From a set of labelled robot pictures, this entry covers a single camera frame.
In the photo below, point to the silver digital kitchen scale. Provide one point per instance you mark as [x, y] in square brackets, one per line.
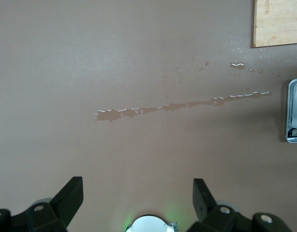
[296, 108]

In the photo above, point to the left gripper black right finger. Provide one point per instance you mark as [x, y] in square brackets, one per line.
[223, 220]

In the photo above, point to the small brown sauce puddle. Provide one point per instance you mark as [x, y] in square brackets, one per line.
[238, 65]

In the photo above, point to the wooden cutting board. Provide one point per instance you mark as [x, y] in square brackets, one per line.
[279, 24]

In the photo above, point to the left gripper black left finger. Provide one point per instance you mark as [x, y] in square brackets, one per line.
[42, 220]

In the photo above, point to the long spilled liquid streak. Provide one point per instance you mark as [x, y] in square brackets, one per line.
[175, 106]

